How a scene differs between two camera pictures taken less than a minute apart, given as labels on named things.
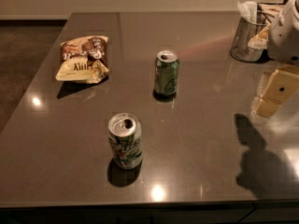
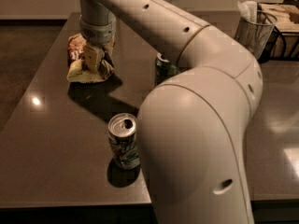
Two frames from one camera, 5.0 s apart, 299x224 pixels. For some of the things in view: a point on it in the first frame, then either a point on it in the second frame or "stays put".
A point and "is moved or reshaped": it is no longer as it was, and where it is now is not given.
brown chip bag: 85,60 is moved or reshaped
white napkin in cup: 248,10 stays put
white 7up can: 126,139 stays put
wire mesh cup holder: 247,32 stays put
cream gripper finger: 280,86 → 96,31
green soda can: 166,73 stays put
